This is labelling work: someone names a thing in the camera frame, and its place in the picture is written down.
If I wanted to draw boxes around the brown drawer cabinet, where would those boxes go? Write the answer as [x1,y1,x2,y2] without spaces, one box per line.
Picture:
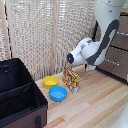
[91,11,128,83]

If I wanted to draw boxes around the yellow bowl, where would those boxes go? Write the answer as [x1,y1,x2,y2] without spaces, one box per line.
[42,75,60,90]

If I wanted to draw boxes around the blue bowl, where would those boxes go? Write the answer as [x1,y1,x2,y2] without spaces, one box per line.
[48,85,68,103]

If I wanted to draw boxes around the beige bamboo curtain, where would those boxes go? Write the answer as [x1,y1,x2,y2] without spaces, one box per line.
[0,0,128,82]

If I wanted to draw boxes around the black fabric storage box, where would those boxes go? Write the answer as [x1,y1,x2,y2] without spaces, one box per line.
[0,57,49,128]

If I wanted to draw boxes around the silver lower drawer handle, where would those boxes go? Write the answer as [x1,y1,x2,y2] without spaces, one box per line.
[105,58,121,67]

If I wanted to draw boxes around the silver drawer handle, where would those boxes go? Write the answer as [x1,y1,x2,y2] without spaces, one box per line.
[117,30,128,36]
[105,58,121,67]

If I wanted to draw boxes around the silver upper drawer handle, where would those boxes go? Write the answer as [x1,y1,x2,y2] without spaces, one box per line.
[117,30,128,36]

